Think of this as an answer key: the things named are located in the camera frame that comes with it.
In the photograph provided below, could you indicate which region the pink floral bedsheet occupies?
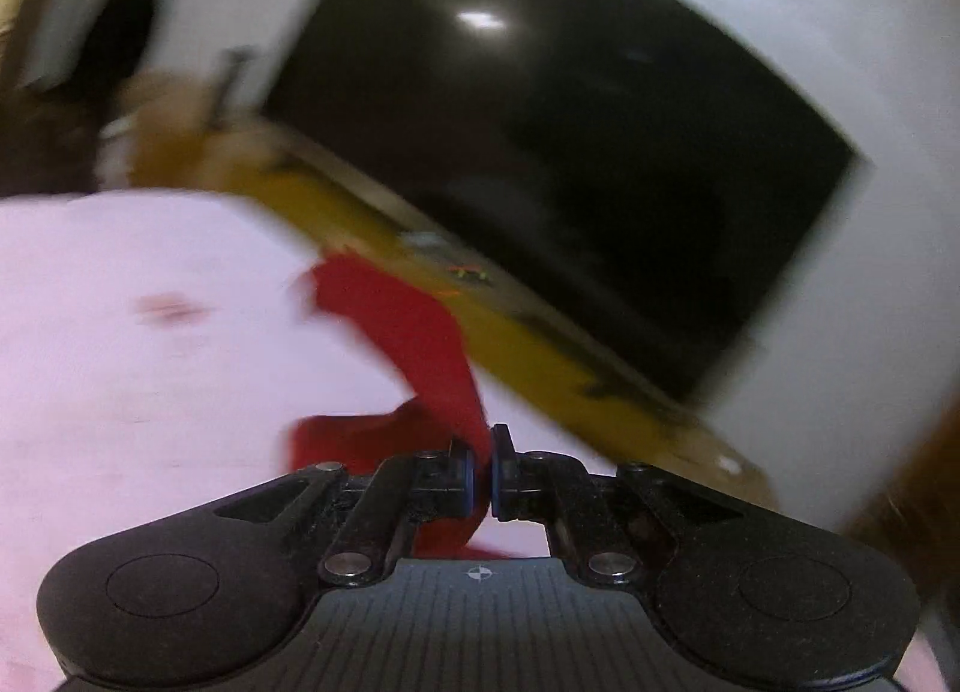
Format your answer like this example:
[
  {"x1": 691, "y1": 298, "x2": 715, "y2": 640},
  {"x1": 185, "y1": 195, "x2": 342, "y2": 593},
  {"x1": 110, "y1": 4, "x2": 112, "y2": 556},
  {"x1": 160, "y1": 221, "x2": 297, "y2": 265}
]
[{"x1": 0, "y1": 189, "x2": 560, "y2": 692}]

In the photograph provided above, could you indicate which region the red small cloth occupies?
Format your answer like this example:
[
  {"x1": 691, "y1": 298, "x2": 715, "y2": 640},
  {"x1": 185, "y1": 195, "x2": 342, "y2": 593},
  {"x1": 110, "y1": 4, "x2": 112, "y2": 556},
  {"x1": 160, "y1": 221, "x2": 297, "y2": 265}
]
[{"x1": 289, "y1": 253, "x2": 518, "y2": 559}]

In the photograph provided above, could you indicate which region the black television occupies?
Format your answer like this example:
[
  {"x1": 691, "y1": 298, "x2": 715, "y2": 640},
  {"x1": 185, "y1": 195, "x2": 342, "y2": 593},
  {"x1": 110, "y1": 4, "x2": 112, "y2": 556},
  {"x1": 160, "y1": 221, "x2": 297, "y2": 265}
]
[{"x1": 259, "y1": 0, "x2": 862, "y2": 414}]

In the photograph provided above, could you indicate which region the brown fuzzy object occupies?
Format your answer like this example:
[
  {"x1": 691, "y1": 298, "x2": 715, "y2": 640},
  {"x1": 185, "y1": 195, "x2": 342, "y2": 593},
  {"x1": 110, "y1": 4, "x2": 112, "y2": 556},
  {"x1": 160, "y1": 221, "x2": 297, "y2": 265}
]
[{"x1": 124, "y1": 70, "x2": 260, "y2": 187}]

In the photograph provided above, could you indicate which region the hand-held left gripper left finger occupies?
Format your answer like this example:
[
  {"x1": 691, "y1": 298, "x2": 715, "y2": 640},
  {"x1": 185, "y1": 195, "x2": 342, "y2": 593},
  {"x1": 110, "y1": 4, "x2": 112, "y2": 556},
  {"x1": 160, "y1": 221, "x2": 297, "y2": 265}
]
[{"x1": 214, "y1": 437, "x2": 477, "y2": 588}]

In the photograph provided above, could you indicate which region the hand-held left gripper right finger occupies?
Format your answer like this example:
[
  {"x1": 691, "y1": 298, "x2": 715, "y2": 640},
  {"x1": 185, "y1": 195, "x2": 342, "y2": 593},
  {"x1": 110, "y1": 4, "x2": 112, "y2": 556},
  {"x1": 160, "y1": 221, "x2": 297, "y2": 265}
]
[{"x1": 487, "y1": 423, "x2": 743, "y2": 588}]

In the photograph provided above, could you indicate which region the wooden television stand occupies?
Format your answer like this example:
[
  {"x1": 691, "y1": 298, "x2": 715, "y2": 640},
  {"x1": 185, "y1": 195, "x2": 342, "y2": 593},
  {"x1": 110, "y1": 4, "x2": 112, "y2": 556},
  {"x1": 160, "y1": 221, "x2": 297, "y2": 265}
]
[{"x1": 127, "y1": 73, "x2": 773, "y2": 506}]

